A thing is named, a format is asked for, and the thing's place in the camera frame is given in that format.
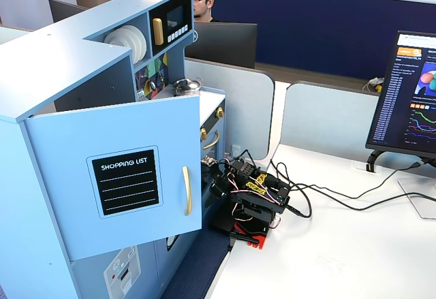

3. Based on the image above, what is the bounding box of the lit computer monitor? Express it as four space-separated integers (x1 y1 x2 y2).
365 30 436 159

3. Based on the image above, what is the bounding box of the gold microwave door handle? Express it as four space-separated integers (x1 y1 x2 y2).
152 18 165 46

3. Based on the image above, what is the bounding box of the blue toy kitchen cabinet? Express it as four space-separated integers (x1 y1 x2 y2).
0 0 228 299

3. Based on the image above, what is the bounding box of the light grey desk divider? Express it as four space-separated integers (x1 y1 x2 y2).
279 80 384 164
184 57 276 161

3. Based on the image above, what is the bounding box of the black toy microwave door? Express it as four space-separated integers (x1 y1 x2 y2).
149 0 193 58

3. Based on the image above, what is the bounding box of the blue shopping list cabinet door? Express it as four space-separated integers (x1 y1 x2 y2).
22 94 204 262

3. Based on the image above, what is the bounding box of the black cable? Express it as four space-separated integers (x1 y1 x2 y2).
272 161 436 219
270 158 425 219

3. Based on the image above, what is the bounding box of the black flat base plate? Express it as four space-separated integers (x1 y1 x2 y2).
208 208 240 236

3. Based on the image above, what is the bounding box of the dark grey monitor back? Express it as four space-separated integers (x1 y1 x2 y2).
48 0 91 25

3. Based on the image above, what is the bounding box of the black monitor back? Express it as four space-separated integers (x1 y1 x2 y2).
185 21 258 69

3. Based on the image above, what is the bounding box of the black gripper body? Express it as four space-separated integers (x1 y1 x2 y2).
210 167 234 200

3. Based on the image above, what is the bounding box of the gold oven door handle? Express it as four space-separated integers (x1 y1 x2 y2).
202 130 220 151

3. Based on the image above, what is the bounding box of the white toy plate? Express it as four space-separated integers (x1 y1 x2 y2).
104 28 136 64
119 25 142 64
124 25 148 62

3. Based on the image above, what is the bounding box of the black and red robot base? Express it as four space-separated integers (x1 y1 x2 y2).
228 215 283 251

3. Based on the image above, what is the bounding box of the gold curved door handle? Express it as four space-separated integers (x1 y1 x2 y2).
182 166 193 217

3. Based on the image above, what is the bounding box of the yellow spiral cable wrap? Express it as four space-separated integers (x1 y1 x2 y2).
245 173 270 196

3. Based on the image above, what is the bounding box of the silver monitor foot plate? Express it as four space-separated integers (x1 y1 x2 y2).
397 176 436 220

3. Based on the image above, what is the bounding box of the silver toy pot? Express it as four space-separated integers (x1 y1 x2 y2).
172 78 202 92
174 82 204 97

